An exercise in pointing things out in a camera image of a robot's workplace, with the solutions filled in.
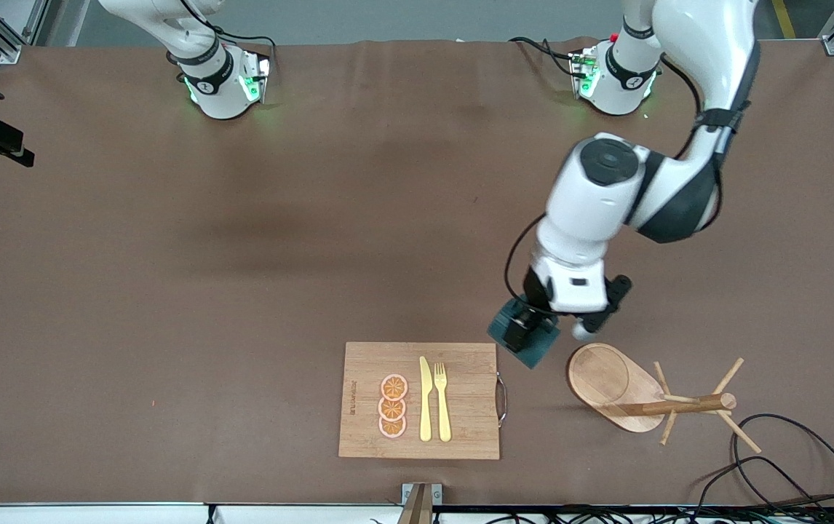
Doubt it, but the black left arm base cable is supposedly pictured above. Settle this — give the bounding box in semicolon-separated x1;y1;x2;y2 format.
509;36;581;77

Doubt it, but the wooden mug tree stand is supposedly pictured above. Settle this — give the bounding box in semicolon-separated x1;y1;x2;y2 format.
568;342;762;453

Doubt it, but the black arm base cable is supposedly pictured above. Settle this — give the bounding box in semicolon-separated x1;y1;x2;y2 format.
210;25;277;55
509;36;581;77

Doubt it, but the dark teal cup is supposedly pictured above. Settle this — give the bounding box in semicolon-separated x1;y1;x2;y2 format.
488;297;562;370

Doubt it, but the yellow plastic fork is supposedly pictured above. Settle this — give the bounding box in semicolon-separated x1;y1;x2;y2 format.
434;362;453;443

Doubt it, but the bamboo cutting board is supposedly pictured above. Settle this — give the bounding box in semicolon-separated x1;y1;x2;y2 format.
338;342;509;461

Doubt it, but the yellow plastic knife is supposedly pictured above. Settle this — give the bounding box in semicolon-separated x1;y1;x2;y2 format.
419;356;433;442

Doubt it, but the black right arm base cable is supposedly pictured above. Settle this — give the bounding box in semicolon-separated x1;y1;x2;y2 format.
210;25;277;55

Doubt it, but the brown table cover sheet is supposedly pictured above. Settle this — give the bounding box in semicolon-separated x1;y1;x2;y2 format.
0;38;834;507

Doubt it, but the metal and wood bracket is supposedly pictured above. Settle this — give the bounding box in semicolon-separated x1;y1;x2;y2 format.
401;483;443;524

